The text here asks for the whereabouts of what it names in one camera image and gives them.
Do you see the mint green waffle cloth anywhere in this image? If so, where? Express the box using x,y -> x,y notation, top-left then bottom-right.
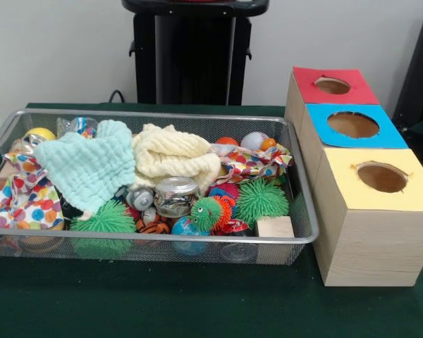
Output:
33,119 -> 137,221

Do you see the black monitor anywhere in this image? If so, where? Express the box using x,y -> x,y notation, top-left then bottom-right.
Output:
391,5 -> 423,123

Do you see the cream waffle cloth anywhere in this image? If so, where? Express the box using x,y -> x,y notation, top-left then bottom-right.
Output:
131,123 -> 222,198

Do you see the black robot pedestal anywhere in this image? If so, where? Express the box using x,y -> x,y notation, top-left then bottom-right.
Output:
121,0 -> 271,106

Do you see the crushed silver can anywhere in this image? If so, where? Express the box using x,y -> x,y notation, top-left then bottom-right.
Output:
153,176 -> 201,218

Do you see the plain wooden block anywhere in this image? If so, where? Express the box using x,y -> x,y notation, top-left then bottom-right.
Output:
256,215 -> 295,238

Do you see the large green spiky ball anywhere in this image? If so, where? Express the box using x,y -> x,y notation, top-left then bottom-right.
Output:
69,200 -> 137,234

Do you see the small green spiky ball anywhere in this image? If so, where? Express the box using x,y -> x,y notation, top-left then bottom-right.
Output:
235,177 -> 290,229

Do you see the large polka dot cloth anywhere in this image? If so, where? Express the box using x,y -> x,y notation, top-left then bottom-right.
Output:
0,151 -> 65,230

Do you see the small polka dot cloth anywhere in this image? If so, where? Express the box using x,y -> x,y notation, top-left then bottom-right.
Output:
211,142 -> 294,186

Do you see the silver wire mesh bin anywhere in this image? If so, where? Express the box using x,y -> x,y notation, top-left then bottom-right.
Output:
0,108 -> 320,265

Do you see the wooden box with three holes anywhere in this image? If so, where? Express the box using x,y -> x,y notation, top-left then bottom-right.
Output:
284,65 -> 423,287

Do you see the yellow ball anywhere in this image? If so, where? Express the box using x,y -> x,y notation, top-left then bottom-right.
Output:
23,127 -> 56,144

